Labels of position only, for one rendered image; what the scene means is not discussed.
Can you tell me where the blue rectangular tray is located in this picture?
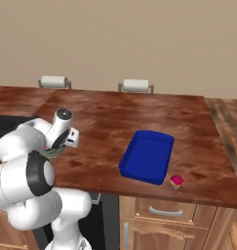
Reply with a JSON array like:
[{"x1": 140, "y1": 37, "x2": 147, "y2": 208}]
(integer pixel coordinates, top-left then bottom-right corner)
[{"x1": 118, "y1": 130, "x2": 176, "y2": 187}]

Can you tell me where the pink frosted cupcake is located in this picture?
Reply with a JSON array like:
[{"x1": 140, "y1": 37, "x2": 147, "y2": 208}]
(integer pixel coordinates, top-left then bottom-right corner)
[{"x1": 169, "y1": 174, "x2": 185, "y2": 190}]

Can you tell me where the silver cupboard door handle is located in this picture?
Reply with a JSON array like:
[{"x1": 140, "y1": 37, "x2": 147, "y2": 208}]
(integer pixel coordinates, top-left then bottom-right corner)
[{"x1": 123, "y1": 222, "x2": 130, "y2": 242}]

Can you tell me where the silver dishwasher handle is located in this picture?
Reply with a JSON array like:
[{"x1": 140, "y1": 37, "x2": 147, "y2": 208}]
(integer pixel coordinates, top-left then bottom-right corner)
[{"x1": 89, "y1": 192, "x2": 101, "y2": 206}]

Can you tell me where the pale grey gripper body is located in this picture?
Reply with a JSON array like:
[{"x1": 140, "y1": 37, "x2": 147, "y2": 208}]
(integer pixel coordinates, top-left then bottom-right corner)
[{"x1": 44, "y1": 145, "x2": 66, "y2": 160}]

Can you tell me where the silver drawer handle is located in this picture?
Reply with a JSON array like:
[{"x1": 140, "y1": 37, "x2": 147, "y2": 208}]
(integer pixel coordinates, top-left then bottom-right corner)
[{"x1": 147, "y1": 205, "x2": 184, "y2": 218}]

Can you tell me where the wooden drawer front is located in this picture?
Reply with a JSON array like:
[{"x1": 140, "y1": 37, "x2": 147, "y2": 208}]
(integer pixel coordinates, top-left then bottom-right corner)
[{"x1": 137, "y1": 197, "x2": 198, "y2": 225}]

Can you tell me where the plain wooden cupboard door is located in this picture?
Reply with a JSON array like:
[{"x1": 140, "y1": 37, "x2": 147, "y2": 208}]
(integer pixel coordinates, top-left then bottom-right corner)
[{"x1": 0, "y1": 210, "x2": 30, "y2": 250}]

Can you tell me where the black dishwasher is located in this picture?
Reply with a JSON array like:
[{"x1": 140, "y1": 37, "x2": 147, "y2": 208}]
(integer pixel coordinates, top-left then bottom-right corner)
[{"x1": 41, "y1": 192, "x2": 120, "y2": 250}]

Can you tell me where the black sink basin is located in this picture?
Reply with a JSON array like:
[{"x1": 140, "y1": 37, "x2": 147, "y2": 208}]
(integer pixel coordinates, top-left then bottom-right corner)
[{"x1": 0, "y1": 114, "x2": 40, "y2": 139}]

